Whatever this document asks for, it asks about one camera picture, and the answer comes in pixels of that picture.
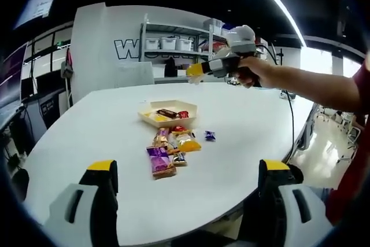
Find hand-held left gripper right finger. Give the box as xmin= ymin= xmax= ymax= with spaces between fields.
xmin=247 ymin=158 xmax=334 ymax=247

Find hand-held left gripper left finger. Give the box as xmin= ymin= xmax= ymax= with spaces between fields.
xmin=43 ymin=159 xmax=119 ymax=247

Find beige plastic food tongs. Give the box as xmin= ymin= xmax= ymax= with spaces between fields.
xmin=187 ymin=49 xmax=234 ymax=85

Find beige hexagonal food container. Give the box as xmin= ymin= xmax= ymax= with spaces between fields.
xmin=137 ymin=99 xmax=199 ymax=128

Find dark brown food bar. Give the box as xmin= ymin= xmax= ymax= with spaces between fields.
xmin=156 ymin=108 xmax=178 ymax=119

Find yellow clear food packet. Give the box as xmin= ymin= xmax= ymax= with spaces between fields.
xmin=149 ymin=113 xmax=169 ymax=123

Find pile of snack food packets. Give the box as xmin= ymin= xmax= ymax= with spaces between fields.
xmin=146 ymin=125 xmax=217 ymax=180

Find person's right hand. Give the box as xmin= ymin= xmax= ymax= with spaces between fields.
xmin=235 ymin=55 xmax=275 ymax=89

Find person's blue jeans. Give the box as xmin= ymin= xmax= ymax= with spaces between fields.
xmin=309 ymin=186 xmax=333 ymax=210

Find black bag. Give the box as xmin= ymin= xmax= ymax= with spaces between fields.
xmin=164 ymin=57 xmax=177 ymax=78

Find ceiling light strip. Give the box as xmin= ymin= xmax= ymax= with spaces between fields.
xmin=241 ymin=0 xmax=307 ymax=47

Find set of white storage bins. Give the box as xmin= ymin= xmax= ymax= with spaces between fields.
xmin=144 ymin=18 xmax=229 ymax=54

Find person in red shirt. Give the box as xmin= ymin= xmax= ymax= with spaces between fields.
xmin=326 ymin=56 xmax=370 ymax=227

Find grey metal shelving rack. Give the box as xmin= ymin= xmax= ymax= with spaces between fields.
xmin=140 ymin=13 xmax=286 ymax=80

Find dark grey counter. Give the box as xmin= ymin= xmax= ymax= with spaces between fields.
xmin=39 ymin=89 xmax=72 ymax=120

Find black computer monitor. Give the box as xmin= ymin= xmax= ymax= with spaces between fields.
xmin=21 ymin=78 xmax=36 ymax=100
xmin=36 ymin=71 xmax=63 ymax=94

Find grey red hanging bag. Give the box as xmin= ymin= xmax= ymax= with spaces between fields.
xmin=61 ymin=47 xmax=73 ymax=79

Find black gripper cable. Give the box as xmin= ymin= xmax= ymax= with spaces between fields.
xmin=260 ymin=43 xmax=296 ymax=163

